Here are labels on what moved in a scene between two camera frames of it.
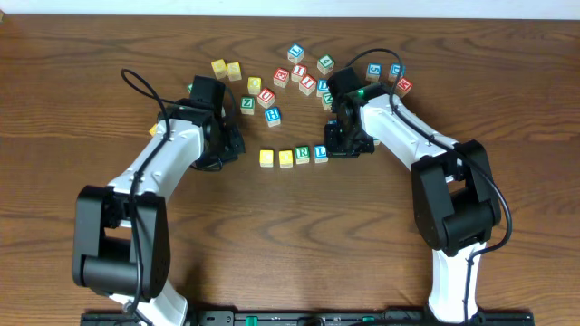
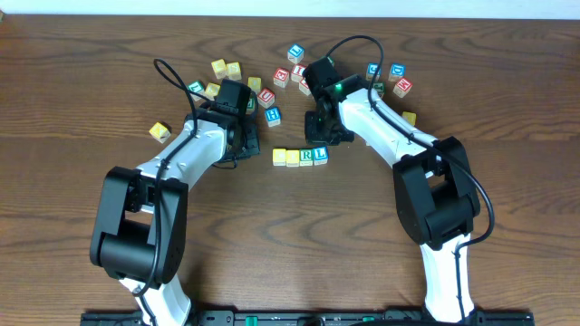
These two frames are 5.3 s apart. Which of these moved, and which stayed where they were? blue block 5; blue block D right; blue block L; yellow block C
Moved: yellow block C
Stayed: blue block 5; blue block L; blue block D right
